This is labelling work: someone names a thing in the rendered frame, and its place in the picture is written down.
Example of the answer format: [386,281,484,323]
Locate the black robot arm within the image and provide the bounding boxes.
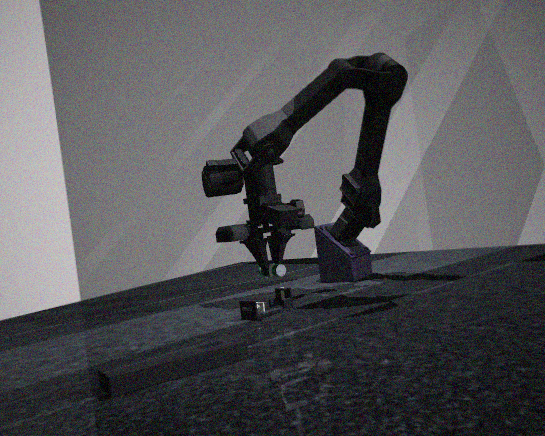
[202,52,408,247]

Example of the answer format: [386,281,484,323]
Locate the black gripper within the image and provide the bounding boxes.
[216,189,315,275]

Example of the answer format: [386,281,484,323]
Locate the green and white battery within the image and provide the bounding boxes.
[258,264,286,277]

